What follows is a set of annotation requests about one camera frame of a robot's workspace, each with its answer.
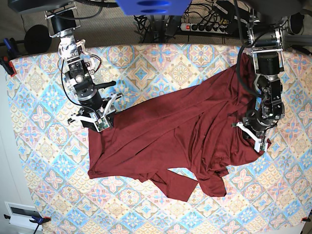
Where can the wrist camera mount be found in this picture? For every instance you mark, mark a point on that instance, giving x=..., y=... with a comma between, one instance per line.
x=260, y=142
x=97, y=113

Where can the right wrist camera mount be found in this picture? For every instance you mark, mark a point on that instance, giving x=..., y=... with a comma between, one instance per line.
x=97, y=113

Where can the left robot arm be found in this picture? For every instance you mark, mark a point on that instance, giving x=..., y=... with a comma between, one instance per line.
x=265, y=30

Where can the blue orange lower clamp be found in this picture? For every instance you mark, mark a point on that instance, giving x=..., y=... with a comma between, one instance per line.
x=36, y=220

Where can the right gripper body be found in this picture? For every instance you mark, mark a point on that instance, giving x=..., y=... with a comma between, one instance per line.
x=88, y=89

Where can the patterned tablecloth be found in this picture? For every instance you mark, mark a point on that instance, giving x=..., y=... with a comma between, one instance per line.
x=273, y=193

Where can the black round stool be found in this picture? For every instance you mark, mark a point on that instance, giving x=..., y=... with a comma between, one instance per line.
x=37, y=39

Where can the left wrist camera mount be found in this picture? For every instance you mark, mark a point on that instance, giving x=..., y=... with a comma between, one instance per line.
x=260, y=142

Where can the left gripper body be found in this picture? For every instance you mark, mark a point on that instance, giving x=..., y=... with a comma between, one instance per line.
x=256, y=124

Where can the black power strip red switch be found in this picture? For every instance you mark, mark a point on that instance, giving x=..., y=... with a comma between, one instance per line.
x=205, y=28

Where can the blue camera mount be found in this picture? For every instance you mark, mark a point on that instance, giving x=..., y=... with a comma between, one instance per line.
x=154, y=7

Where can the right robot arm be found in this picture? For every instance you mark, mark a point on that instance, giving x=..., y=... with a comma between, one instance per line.
x=80, y=63

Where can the orange right clamp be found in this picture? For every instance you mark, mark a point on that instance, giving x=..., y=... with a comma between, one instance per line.
x=306, y=219

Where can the white wall socket plate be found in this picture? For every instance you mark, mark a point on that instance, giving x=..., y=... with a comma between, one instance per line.
x=20, y=215

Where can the maroon t-shirt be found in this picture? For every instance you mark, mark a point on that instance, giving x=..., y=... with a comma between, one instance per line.
x=181, y=139

